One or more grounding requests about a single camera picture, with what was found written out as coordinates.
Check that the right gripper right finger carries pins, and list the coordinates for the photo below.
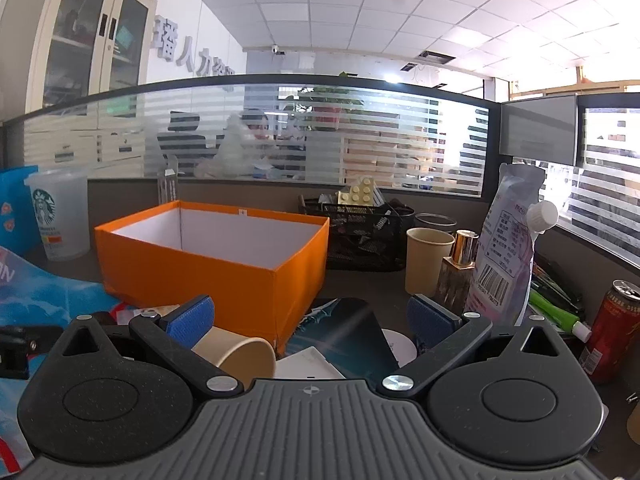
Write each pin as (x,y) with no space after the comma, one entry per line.
(447,340)

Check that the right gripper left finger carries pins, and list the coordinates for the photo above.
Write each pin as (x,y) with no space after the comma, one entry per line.
(171,338)

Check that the tan paper cup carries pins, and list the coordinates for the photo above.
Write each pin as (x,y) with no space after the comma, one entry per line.
(244,358)
(425,250)

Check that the gold cap perfume bottle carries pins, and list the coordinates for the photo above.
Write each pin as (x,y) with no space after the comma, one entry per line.
(456,272)

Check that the white spouted refill pouch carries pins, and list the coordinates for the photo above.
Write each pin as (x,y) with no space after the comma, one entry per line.
(503,270)

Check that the upright tan paper cup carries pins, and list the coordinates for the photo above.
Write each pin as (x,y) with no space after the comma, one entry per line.
(425,250)

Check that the orange cardboard box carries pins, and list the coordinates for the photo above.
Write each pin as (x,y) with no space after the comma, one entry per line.
(261,268)

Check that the green marker pen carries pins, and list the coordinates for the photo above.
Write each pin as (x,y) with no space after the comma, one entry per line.
(566,321)

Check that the black mesh desk organizer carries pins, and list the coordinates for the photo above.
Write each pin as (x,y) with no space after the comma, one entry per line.
(361,238)

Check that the colourful AGON desk mat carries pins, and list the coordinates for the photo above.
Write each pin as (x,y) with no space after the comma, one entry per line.
(31,296)

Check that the small white product carton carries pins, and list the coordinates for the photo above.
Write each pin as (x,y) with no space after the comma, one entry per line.
(167,180)

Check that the yellow pill blister pack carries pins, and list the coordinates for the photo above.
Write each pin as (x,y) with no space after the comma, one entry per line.
(360,193)

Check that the red soda can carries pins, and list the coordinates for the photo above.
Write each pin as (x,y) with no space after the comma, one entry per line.
(614,331)

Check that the clear Starbucks plastic cup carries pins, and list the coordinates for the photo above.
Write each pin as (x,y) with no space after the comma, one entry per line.
(60,203)

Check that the blue paper bag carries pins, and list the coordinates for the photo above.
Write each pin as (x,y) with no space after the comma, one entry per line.
(18,227)

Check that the frosted glass desk partition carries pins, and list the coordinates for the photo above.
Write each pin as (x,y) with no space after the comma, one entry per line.
(289,129)

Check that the beige glass door cabinet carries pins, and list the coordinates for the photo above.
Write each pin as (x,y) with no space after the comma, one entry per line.
(56,52)

